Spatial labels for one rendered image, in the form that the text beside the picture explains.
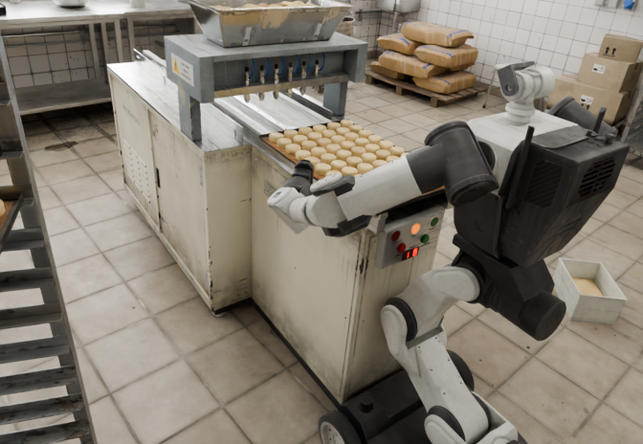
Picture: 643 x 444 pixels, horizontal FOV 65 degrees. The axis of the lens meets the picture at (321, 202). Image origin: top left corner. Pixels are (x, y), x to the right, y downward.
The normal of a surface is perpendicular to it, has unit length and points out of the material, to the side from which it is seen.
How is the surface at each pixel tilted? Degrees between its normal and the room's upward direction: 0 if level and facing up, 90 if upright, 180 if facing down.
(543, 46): 90
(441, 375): 33
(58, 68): 90
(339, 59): 90
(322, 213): 83
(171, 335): 0
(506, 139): 41
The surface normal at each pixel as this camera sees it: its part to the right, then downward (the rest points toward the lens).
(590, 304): -0.07, 0.49
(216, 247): 0.57, 0.44
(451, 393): 0.36, -0.50
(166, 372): 0.07, -0.87
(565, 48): -0.75, 0.28
